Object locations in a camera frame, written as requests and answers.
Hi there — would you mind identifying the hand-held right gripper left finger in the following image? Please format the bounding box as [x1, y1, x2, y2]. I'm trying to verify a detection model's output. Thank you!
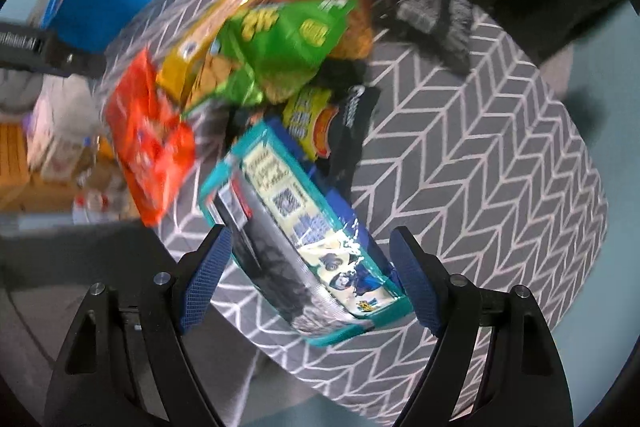
[42, 224, 236, 427]

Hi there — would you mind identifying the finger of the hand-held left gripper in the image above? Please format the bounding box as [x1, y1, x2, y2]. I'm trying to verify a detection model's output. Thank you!
[50, 32, 108, 80]

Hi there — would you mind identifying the clear plastic bottle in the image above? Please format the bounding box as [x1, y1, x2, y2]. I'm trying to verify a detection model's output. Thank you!
[72, 187, 128, 224]

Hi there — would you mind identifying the black packet with yellow label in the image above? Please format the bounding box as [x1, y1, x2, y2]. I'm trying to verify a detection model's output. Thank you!
[282, 84, 382, 204]

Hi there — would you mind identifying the white sack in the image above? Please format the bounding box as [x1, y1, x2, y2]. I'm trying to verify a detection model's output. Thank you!
[27, 74, 108, 182]

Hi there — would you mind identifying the long yellow snack packet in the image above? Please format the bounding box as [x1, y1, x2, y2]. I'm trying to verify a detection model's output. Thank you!
[157, 0, 317, 104]

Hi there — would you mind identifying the wooden crate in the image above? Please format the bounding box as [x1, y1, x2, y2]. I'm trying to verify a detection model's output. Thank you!
[0, 121, 37, 210]

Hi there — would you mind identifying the red snack packet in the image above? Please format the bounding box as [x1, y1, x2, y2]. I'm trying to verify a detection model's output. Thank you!
[104, 48, 197, 227]

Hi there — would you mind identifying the teal snack packet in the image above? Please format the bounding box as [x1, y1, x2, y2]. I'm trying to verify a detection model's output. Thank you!
[199, 117, 416, 348]

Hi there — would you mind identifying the green snack packet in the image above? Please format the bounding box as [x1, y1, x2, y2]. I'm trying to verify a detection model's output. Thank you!
[182, 0, 362, 108]

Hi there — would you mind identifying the black grey-print snack packet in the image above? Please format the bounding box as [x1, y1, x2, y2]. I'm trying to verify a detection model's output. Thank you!
[394, 0, 474, 74]

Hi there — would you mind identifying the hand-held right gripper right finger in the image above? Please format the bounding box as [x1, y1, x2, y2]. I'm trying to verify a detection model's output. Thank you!
[389, 227, 576, 427]

